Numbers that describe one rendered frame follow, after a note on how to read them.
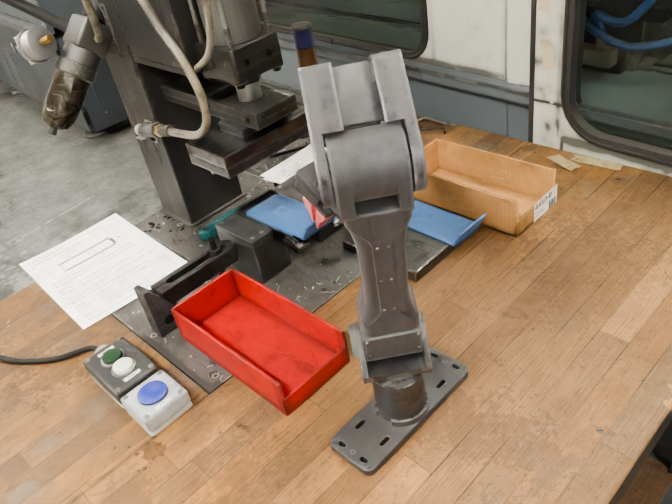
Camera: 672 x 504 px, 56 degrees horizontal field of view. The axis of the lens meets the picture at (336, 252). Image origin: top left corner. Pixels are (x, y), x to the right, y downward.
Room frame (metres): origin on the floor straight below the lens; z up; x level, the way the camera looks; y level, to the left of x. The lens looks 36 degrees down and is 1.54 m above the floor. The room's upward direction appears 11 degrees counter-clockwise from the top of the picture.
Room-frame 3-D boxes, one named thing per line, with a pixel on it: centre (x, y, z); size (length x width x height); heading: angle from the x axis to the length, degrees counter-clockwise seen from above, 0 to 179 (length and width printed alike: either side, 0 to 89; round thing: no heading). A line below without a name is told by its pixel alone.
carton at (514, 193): (0.96, -0.27, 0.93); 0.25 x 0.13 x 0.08; 39
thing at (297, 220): (0.88, 0.06, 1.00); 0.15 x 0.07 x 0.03; 40
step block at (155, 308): (0.78, 0.28, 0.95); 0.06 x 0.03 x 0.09; 129
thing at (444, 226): (0.88, -0.18, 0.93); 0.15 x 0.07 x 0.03; 38
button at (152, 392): (0.61, 0.28, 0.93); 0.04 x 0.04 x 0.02
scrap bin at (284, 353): (0.68, 0.13, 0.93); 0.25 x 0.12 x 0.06; 39
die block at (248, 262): (0.94, 0.08, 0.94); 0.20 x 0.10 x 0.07; 129
